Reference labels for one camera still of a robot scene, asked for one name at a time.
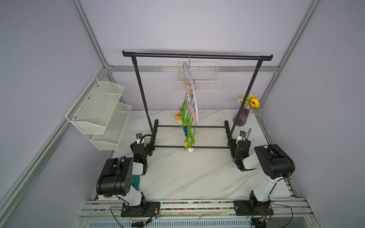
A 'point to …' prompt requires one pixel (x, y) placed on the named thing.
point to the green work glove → (135, 181)
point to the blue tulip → (185, 130)
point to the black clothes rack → (155, 132)
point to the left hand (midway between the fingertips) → (143, 141)
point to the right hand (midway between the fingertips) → (239, 139)
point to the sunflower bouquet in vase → (252, 103)
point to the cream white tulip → (180, 122)
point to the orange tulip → (177, 116)
